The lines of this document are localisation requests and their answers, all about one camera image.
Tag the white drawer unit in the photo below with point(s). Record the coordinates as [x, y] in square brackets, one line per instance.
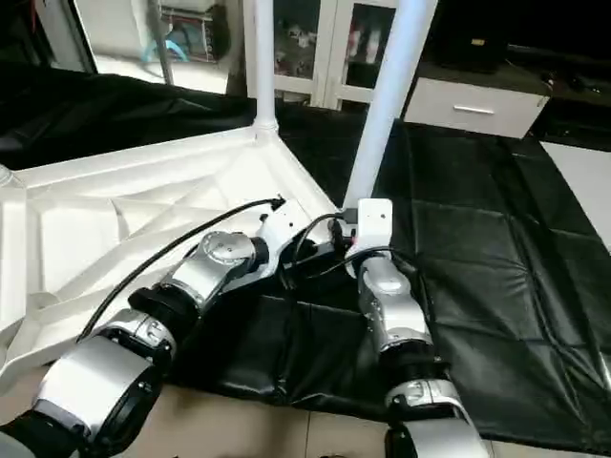
[473, 107]

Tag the white glass-door cabinet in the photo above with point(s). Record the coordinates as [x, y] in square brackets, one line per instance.
[305, 43]

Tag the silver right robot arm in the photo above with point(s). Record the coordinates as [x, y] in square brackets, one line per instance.
[391, 305]

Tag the black box yellow label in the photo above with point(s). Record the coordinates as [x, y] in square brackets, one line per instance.
[473, 33]

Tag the black work mat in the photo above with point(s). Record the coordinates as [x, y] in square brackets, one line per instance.
[516, 248]

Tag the teal storage box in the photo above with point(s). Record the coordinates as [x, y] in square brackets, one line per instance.
[191, 33]

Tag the white plastic table top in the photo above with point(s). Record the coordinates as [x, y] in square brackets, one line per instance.
[95, 219]

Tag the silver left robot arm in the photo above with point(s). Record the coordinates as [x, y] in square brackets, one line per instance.
[210, 262]

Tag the white plastic table leg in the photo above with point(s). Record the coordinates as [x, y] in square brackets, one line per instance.
[391, 95]
[260, 57]
[6, 177]

